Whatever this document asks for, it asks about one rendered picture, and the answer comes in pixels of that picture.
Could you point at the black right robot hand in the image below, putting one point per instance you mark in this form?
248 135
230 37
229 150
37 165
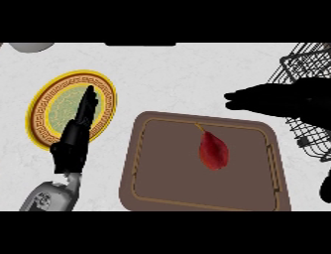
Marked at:
295 99

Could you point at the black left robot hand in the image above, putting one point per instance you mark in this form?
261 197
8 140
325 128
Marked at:
75 132

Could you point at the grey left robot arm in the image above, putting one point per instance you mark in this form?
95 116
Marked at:
50 195

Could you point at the red pear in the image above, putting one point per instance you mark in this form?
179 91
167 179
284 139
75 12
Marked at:
213 151

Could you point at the brown tray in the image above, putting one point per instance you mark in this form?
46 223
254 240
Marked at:
202 165

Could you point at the yellow patterned plate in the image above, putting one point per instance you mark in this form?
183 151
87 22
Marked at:
61 109

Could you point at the grey round bowl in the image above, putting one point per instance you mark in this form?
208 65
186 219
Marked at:
31 47

